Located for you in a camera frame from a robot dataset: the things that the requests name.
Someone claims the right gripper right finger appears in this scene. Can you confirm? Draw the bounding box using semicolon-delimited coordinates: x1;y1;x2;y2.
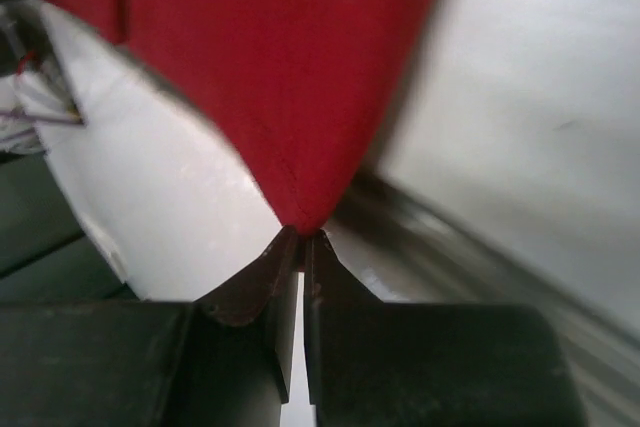
304;232;587;426

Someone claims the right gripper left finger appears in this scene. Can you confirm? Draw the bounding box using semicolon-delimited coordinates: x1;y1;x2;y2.
1;227;300;426

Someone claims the red t shirt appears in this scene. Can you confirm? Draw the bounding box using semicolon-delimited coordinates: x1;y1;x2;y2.
50;0;435;234

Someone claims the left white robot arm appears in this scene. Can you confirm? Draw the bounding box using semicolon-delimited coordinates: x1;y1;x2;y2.
1;0;85;157

